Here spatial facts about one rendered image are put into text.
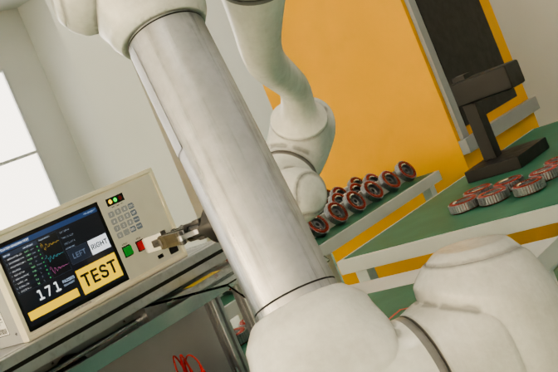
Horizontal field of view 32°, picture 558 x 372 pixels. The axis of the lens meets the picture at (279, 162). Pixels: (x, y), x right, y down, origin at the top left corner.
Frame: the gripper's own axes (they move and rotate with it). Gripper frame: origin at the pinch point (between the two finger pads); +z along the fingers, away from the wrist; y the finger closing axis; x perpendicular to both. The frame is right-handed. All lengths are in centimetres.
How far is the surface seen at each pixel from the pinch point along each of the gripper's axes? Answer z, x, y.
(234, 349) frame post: 15.2, -31.0, 22.0
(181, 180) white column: 273, -1, 276
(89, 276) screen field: 9.4, -1.1, -11.3
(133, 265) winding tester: 9.5, -3.0, -0.1
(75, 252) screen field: 9.4, 4.3, -12.1
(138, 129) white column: 290, 38, 276
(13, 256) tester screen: 9.4, 8.4, -25.0
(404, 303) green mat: 2, -43, 70
